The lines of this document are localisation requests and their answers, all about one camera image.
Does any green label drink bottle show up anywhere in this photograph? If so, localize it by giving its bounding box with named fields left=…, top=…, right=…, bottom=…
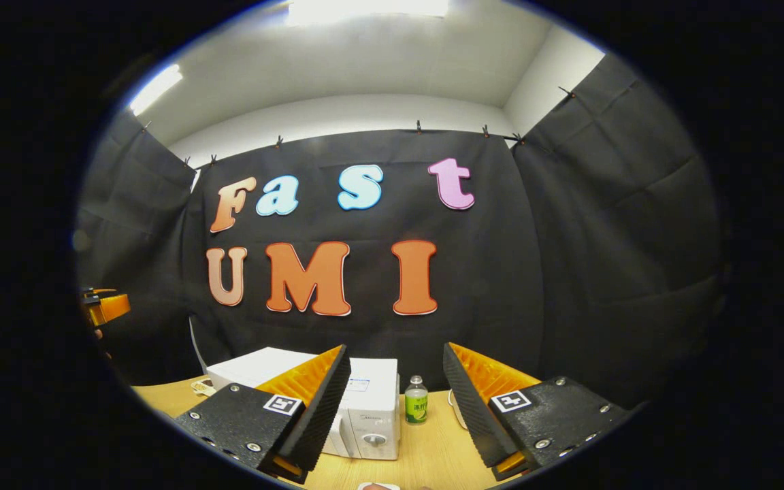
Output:
left=404, top=375, right=429, bottom=425

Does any long ceiling light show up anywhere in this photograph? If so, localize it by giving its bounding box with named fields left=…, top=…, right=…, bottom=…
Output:
left=128, top=65, right=183, bottom=116
left=288, top=0, right=448, bottom=27

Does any white microwave oven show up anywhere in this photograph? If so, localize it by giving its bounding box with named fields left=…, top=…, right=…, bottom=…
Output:
left=206, top=347, right=401, bottom=461

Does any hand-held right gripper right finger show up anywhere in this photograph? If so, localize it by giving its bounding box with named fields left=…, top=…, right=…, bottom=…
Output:
left=442, top=342, right=638, bottom=482

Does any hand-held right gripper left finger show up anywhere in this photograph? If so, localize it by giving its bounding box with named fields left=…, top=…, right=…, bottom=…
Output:
left=174, top=344, right=352, bottom=485

